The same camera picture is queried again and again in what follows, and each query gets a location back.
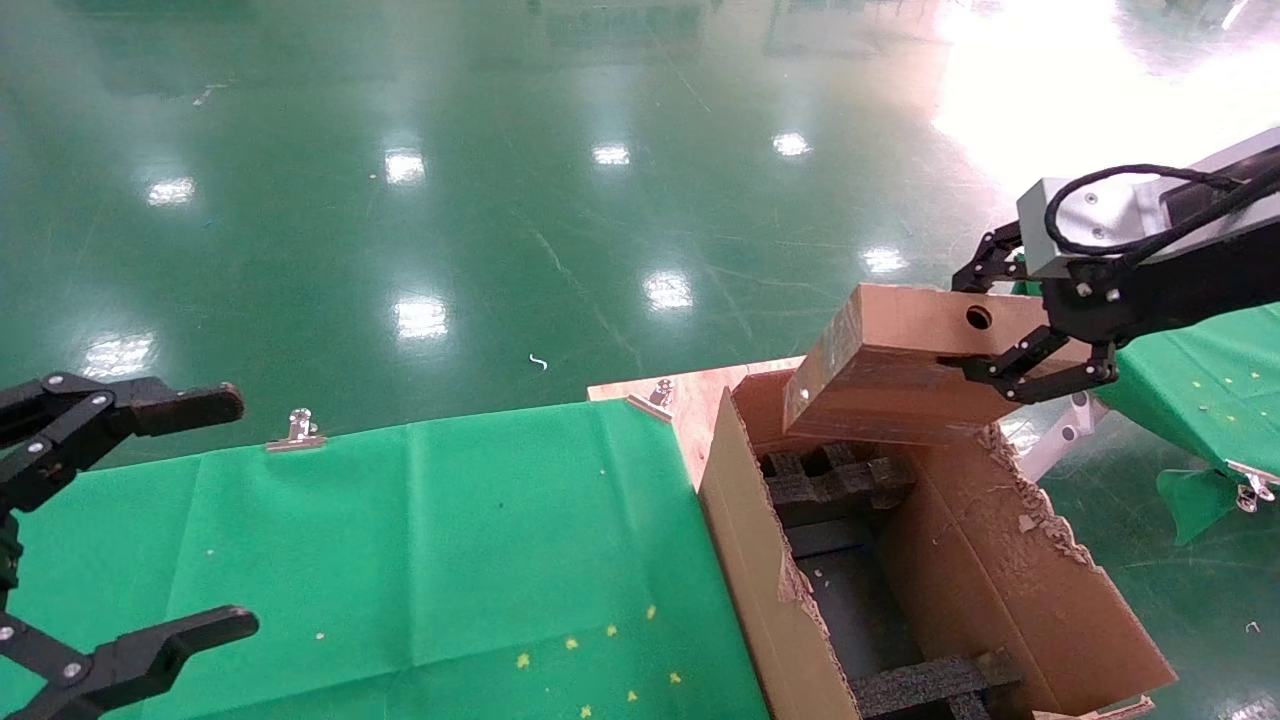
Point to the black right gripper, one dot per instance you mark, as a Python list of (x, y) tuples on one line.
[(1180, 290)]

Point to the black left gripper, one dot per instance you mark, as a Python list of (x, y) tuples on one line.
[(8, 550)]

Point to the small brown cardboard box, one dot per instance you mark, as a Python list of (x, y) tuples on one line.
[(880, 370)]

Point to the large open brown carton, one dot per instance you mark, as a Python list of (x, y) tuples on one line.
[(1000, 580)]

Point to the white metal table leg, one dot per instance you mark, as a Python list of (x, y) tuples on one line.
[(1065, 435)]

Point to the green tablecloth with draped corner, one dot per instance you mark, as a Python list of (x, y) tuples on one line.
[(1200, 390)]

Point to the large green tablecloth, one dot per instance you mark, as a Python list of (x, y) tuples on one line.
[(400, 550)]

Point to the black cross-shaped foam insert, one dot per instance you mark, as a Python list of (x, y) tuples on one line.
[(830, 485)]

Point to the black foam base pad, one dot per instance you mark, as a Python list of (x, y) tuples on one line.
[(850, 610)]

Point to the black foam bar insert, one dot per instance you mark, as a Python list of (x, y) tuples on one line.
[(920, 685)]

